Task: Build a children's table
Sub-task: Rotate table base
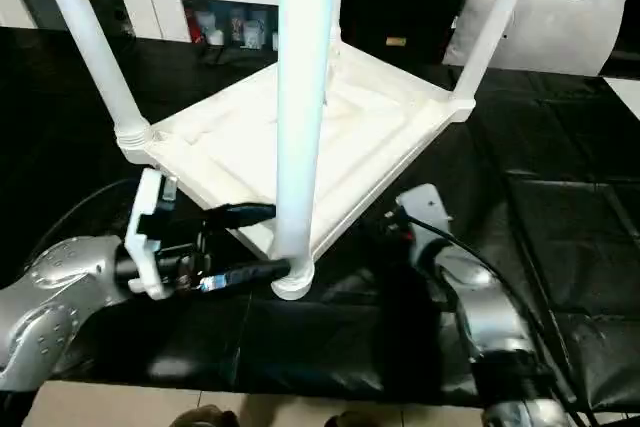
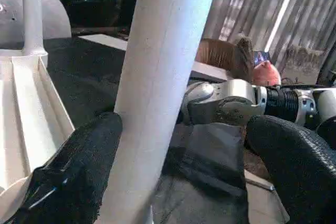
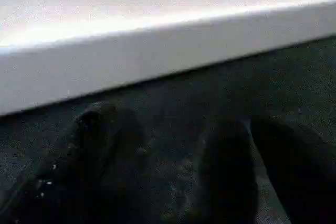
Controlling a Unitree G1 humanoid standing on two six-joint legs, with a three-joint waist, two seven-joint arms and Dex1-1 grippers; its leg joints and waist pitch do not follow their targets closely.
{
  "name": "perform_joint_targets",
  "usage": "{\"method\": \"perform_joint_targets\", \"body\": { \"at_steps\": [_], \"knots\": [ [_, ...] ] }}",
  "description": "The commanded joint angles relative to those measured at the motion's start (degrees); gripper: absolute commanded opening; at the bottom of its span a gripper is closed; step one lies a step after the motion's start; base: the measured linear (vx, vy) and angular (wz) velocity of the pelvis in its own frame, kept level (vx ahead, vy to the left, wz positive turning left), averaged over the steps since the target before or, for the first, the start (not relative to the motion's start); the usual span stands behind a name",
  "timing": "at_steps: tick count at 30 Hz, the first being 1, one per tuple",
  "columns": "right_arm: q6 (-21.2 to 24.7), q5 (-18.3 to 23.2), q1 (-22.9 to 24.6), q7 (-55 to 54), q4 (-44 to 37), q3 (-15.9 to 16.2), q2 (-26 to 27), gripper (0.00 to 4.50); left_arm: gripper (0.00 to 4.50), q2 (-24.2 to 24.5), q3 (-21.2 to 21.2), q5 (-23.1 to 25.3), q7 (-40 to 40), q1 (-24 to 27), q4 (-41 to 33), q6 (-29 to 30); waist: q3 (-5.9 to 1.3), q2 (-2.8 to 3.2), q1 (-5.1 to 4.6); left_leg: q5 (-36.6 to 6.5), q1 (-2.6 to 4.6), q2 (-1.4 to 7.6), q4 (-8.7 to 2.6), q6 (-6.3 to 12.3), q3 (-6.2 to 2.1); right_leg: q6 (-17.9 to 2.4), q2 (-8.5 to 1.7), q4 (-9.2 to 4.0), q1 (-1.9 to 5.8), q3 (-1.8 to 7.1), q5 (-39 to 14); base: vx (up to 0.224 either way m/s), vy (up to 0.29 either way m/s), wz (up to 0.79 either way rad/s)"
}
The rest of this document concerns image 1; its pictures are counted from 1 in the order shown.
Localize white plastic table top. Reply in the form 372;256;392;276
120;39;476;300

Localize white plastic table leg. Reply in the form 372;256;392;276
35;0;153;153
270;0;347;300
448;0;543;120

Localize black work mat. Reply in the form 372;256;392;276
0;27;640;393

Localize grey cushion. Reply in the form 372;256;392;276
443;0;628;78

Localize white sheet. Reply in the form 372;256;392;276
605;77;640;118

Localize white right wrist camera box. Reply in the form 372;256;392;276
395;184;446;248

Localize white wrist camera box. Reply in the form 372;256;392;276
125;169;179;300
395;184;446;248

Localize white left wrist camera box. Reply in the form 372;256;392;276
125;169;179;300

